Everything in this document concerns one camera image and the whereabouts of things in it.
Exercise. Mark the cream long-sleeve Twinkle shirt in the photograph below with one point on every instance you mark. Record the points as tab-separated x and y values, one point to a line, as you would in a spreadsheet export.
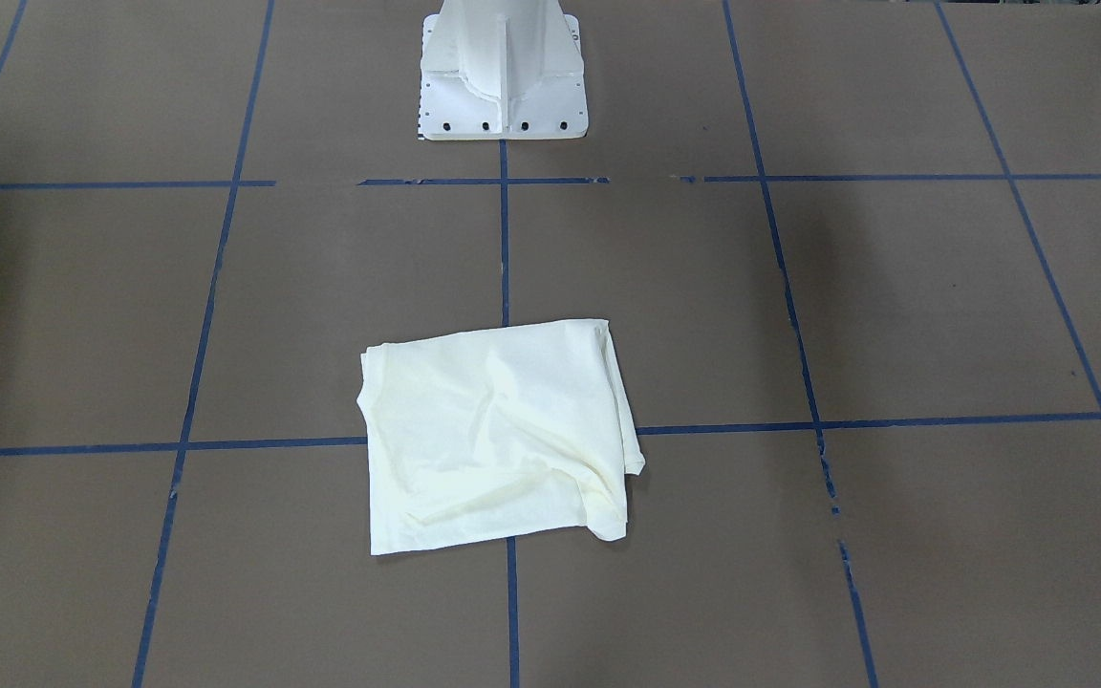
482	435

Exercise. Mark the white camera post with base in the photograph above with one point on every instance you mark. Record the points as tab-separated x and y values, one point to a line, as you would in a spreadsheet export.
502	70

